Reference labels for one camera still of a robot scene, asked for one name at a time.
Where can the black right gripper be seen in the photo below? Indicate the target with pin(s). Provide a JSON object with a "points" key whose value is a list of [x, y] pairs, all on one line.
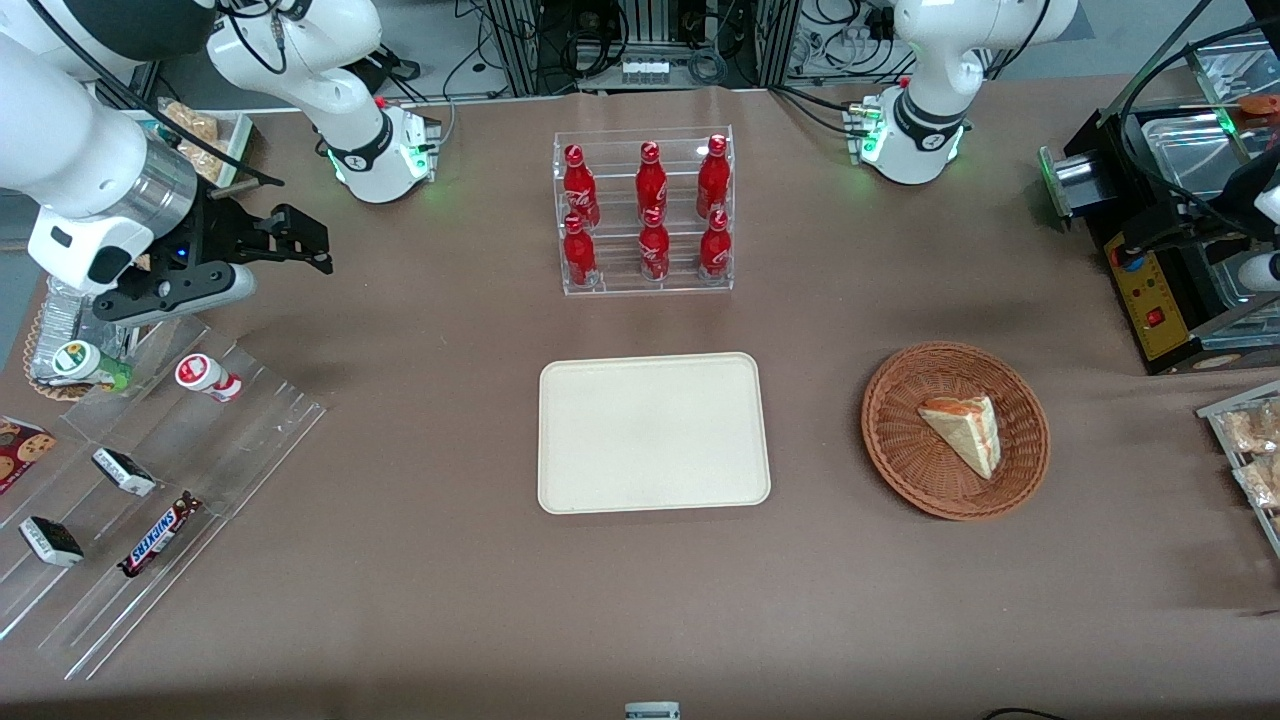
{"points": [[222, 235]]}

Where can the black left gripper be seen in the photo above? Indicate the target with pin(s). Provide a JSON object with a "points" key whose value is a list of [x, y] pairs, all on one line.
{"points": [[1246, 186]]}

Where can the triangular sandwich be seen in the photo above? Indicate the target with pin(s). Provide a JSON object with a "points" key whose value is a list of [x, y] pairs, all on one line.
{"points": [[965, 430]]}

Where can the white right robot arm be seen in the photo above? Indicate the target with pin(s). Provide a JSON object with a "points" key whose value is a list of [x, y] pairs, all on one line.
{"points": [[60, 120]]}

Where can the white tray of pastries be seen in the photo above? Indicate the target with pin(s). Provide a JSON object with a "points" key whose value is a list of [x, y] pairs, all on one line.
{"points": [[200, 130]]}

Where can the metal tray with pastry bags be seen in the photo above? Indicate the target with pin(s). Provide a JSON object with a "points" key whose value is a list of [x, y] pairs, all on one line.
{"points": [[1225, 425]]}

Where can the cream plastic tray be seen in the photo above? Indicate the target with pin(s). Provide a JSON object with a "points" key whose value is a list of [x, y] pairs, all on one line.
{"points": [[655, 435]]}

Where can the brown woven round basket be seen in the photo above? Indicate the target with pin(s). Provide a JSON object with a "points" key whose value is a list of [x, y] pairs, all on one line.
{"points": [[900, 440]]}

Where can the orange item on machine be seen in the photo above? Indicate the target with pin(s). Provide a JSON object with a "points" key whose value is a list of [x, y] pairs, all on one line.
{"points": [[1262, 104]]}

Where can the black machine with yellow panel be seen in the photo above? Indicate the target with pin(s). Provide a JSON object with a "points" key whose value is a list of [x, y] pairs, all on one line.
{"points": [[1160, 300]]}

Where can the red white yogurt bottle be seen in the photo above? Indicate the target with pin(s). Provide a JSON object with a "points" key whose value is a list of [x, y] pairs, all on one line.
{"points": [[205, 375]]}

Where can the clear acrylic stepped shelf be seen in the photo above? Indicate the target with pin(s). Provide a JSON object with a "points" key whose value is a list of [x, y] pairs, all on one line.
{"points": [[230, 450]]}

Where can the bagged pastry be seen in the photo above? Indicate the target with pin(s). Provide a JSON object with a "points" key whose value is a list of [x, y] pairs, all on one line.
{"points": [[1255, 428], [1262, 480]]}

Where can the clear plastic bottle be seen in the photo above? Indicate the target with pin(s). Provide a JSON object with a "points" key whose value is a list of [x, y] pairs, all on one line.
{"points": [[70, 315]]}

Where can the green capped yogurt bottle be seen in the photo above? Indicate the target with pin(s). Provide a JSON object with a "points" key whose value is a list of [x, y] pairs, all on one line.
{"points": [[80, 360]]}

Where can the red cola bottle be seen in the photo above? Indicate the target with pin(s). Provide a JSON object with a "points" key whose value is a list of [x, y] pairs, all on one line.
{"points": [[580, 185], [655, 250], [651, 180], [579, 255], [713, 175], [715, 248]]}

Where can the black white snack box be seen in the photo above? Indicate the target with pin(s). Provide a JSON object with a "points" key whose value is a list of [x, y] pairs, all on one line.
{"points": [[125, 472], [50, 540]]}

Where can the aluminium equipment rack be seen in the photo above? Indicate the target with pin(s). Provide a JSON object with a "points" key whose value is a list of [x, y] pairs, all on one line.
{"points": [[520, 45]]}

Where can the Snickers chocolate bar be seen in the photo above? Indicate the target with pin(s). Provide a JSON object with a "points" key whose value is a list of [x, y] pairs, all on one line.
{"points": [[160, 535]]}

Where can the chocolate chip cookie package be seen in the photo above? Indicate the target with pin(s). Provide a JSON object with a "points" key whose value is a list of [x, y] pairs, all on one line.
{"points": [[20, 450]]}

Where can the clear acrylic bottle rack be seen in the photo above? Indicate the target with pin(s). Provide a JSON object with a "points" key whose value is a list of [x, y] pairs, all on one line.
{"points": [[645, 285]]}

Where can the white power strip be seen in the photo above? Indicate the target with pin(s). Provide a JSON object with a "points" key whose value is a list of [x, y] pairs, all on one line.
{"points": [[644, 71]]}

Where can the white device at table edge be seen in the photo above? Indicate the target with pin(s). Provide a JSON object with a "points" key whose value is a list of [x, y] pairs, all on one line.
{"points": [[652, 711]]}

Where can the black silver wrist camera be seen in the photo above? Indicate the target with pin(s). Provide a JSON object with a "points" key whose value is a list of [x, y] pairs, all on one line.
{"points": [[180, 290]]}

